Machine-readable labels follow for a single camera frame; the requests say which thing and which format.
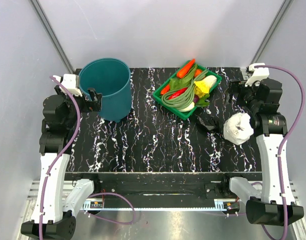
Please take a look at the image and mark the red chili pepper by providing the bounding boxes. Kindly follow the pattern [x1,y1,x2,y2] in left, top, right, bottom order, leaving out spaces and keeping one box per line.
[168,87,188,100]

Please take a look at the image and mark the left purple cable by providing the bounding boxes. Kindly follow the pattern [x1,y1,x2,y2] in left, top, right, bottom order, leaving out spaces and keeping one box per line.
[37,75,138,240]

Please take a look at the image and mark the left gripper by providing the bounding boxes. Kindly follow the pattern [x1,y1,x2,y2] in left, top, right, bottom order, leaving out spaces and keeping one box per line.
[56,84,102,127]

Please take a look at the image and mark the yellow white cabbage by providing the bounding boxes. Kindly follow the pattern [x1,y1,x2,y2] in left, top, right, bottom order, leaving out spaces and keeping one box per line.
[194,75,217,98]

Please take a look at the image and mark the purple cable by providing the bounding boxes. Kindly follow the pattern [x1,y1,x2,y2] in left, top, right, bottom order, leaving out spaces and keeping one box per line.
[250,64,306,240]
[37,75,138,240]

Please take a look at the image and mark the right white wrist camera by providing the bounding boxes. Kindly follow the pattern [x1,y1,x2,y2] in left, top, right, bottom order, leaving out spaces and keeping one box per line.
[245,62,270,87]

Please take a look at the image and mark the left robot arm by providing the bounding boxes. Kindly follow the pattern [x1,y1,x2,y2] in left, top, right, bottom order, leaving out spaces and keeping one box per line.
[20,86,102,240]

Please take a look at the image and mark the large orange carrot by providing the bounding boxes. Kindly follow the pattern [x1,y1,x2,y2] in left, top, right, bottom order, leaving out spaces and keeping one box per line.
[176,58,196,79]

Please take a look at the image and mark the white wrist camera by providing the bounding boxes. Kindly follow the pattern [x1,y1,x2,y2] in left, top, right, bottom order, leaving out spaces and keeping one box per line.
[61,73,83,97]
[245,62,270,87]

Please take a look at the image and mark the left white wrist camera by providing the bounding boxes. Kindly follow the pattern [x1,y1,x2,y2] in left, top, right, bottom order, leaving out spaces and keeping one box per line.
[61,73,83,97]

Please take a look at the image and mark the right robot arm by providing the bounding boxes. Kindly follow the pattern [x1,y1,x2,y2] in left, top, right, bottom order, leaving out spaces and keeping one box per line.
[220,78,304,226]

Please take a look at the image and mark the white radish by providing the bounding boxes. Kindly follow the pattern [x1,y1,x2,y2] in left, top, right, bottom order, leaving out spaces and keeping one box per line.
[178,102,195,113]

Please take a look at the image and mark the green long beans bundle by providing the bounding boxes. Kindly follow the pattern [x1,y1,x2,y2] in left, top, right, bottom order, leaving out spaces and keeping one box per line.
[161,69,209,110]

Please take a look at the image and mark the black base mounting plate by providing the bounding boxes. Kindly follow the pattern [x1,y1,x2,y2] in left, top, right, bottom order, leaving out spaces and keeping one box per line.
[64,172,262,211]

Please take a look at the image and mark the black trash bag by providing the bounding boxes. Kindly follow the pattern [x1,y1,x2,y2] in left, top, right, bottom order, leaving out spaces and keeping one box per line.
[196,116,224,134]

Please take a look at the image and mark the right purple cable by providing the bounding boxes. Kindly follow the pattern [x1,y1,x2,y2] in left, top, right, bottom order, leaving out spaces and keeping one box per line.
[250,64,306,240]

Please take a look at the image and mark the teal plastic trash bin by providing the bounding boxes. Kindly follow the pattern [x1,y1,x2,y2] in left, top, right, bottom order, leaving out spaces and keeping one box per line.
[78,58,132,123]

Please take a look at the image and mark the small orange carrot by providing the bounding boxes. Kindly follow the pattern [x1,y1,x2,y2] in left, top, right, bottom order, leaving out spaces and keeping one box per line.
[160,84,170,95]

